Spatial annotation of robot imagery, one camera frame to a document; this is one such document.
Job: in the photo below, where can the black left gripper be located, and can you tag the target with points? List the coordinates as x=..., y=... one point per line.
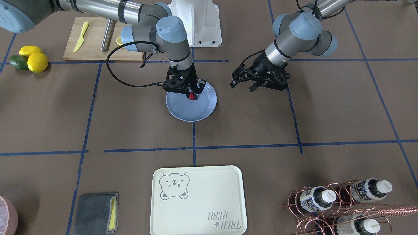
x=262, y=67

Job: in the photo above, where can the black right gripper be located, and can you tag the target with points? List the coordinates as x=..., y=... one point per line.
x=190, y=75

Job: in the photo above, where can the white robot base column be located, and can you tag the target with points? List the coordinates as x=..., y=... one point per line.
x=201, y=21

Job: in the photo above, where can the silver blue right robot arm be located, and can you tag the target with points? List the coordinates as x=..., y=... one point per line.
x=149, y=28

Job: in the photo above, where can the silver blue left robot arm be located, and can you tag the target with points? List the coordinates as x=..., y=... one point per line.
x=301, y=32

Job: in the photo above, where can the blue ceramic plate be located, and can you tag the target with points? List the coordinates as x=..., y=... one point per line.
x=192, y=110

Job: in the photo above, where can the lemon half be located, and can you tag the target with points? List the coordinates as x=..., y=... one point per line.
x=119, y=41

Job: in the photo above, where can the cream bear serving tray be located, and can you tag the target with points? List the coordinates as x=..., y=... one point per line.
x=206, y=200

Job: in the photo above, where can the wooden cutting board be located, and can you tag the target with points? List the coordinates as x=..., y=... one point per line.
x=93, y=39

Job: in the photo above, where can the yellow plastic knife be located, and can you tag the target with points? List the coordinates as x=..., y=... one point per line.
x=81, y=36

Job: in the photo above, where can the dark drink bottle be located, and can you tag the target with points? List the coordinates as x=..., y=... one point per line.
x=356, y=224
x=370, y=190
x=316, y=199

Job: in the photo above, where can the grey folded cloth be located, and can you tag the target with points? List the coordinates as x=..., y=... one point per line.
x=97, y=214

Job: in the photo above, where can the yellow lemon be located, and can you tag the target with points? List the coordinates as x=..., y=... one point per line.
x=26, y=51
x=37, y=62

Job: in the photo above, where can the green avocado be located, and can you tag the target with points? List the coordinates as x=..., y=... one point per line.
x=19, y=62

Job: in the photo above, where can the pink bowl with ice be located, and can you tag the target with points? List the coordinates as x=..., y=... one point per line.
x=8, y=217

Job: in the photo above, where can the copper wire bottle rack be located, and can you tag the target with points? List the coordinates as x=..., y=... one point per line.
x=325, y=222

